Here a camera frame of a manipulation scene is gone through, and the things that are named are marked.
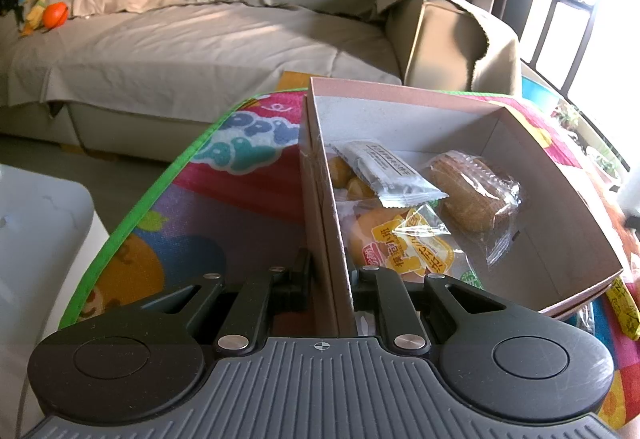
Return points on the black window frame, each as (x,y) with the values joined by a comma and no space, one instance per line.
(545,26)

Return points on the colourful printed play mat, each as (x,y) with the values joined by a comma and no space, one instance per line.
(240,199)

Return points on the pink cardboard box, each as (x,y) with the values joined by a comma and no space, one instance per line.
(530,169)

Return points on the orange toy ball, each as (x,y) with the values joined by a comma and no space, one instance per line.
(55,14)

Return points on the teal plastic basin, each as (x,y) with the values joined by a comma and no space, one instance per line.
(540,94)

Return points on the tan sofa armrest cover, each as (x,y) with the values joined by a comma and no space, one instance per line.
(450,34)

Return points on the yellow-green snack packet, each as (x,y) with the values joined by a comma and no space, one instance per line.
(627,311)

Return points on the orange bun snack packet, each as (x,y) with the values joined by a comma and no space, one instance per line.
(385,239)

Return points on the pale pot with green plant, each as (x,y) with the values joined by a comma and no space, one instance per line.
(607,164)

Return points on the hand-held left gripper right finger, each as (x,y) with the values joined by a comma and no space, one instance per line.
(362,289)

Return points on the brown cake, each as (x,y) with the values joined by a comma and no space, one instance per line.
(475,199)

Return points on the yellow plush toy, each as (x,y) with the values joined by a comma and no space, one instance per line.
(36,9)

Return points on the white and dark snack packet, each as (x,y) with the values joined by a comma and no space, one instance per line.
(385,169)

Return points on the beige sofa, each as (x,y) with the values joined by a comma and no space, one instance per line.
(200,49)

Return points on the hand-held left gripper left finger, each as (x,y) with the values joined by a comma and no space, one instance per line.
(300,284)

